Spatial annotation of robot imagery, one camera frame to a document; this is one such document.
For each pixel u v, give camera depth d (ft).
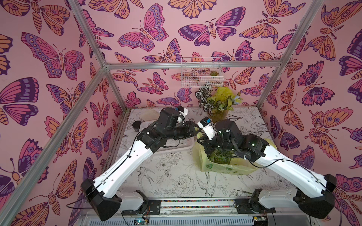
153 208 2.41
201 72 3.17
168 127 1.64
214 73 3.03
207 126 1.86
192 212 2.39
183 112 2.04
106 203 1.27
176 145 1.88
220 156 2.45
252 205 2.13
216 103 3.31
